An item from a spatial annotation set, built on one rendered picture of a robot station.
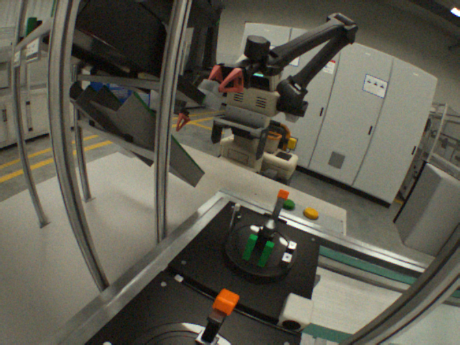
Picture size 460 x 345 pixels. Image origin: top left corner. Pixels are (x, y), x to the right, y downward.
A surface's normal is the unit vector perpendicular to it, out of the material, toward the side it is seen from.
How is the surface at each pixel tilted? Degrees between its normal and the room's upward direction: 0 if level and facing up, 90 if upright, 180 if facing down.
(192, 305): 0
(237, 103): 98
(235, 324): 0
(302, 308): 0
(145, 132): 90
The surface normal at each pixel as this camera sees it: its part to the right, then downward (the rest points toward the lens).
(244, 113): -0.48, 0.32
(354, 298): 0.18, -0.88
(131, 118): 0.80, 0.39
